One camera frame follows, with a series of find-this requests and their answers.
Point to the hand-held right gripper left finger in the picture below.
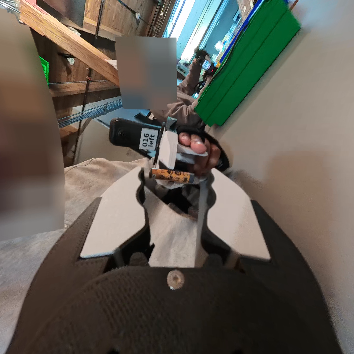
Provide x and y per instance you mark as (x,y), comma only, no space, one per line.
(116,215)

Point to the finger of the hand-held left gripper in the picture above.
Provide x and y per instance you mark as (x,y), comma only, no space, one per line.
(169,149)

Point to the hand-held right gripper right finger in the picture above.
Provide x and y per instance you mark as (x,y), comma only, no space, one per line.
(237,221)

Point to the orange battery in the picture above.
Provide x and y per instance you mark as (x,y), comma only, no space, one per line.
(171,176)

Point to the person's left forearm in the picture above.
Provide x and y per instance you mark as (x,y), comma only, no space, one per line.
(174,237)

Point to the grey desk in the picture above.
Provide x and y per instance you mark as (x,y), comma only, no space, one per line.
(304,179)

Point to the person's left hand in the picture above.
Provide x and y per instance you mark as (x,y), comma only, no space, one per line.
(211,160)

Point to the green exit sign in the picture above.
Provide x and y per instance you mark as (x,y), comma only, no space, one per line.
(44,70)

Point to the green storage bin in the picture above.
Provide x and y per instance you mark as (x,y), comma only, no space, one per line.
(249,69)

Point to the blue storage bin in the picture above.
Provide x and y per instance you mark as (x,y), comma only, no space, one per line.
(249,19)

